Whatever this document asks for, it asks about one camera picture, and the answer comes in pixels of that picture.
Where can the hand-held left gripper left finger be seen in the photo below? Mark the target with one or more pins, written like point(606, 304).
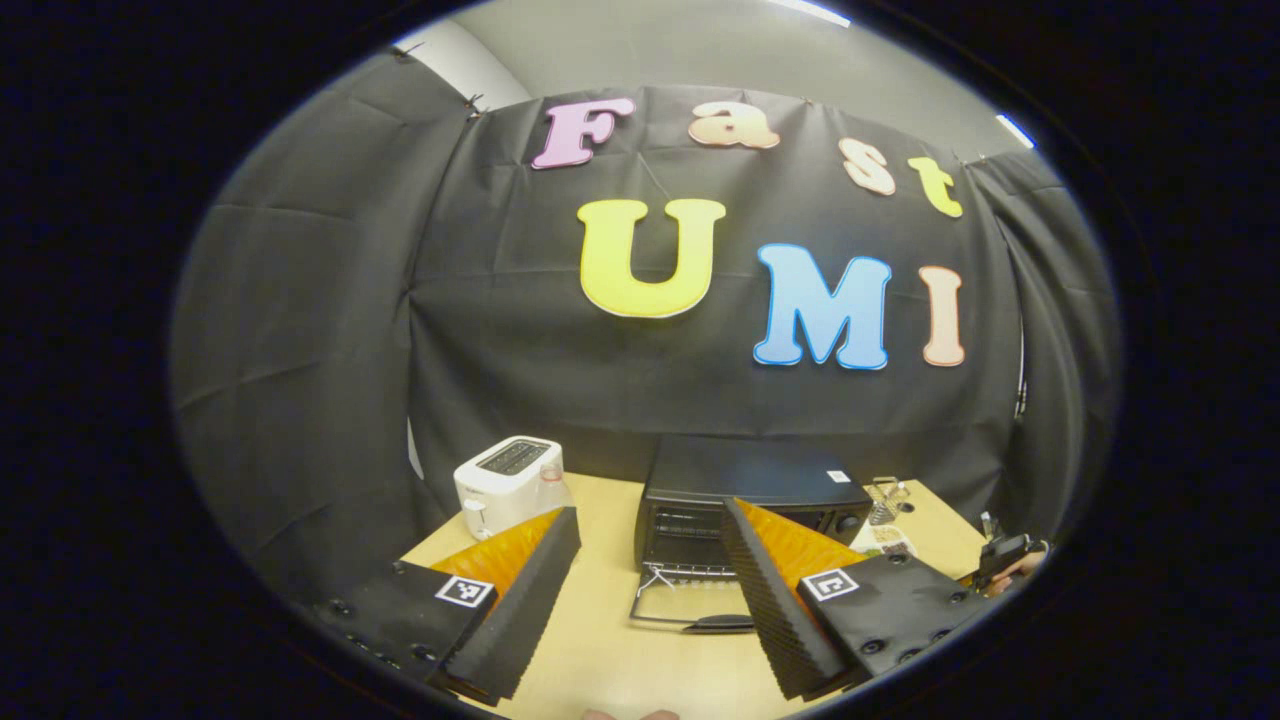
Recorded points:
point(525, 610)

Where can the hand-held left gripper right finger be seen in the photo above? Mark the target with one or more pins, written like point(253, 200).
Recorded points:
point(770, 605)

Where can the black electric oven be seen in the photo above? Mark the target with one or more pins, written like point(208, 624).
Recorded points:
point(750, 470)

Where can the white divided bean plate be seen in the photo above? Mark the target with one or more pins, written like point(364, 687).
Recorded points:
point(885, 540)

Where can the white toaster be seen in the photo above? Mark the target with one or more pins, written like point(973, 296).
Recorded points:
point(500, 490)

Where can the clear plastic water bottle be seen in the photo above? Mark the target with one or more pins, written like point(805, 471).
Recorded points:
point(553, 490)

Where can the glass toothpick holder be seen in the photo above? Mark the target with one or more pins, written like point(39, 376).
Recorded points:
point(885, 500)

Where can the black backdrop cloth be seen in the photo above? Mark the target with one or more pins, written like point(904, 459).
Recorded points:
point(500, 350)

